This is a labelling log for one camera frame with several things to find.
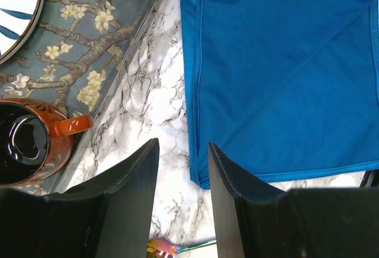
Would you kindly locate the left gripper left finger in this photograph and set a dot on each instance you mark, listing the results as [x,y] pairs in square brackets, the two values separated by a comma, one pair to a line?
[127,192]

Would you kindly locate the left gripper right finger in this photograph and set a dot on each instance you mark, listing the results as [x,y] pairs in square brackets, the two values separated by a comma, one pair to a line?
[235,192]

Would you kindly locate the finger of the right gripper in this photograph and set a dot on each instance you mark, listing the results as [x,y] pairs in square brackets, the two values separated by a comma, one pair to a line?
[370,179]

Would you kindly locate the blue cloth napkin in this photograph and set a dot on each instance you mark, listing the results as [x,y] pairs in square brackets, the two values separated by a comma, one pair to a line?
[287,88]

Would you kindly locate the iridescent gold spoon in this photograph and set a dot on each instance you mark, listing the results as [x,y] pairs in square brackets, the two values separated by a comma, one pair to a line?
[159,247]

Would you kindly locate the orange black mug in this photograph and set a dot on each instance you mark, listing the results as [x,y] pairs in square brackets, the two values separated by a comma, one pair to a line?
[37,139]

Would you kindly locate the green floral serving tray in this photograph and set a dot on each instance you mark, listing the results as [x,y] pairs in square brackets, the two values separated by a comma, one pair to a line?
[77,54]

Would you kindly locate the white blue striped plate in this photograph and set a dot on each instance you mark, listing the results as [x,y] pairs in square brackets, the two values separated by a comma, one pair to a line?
[18,20]

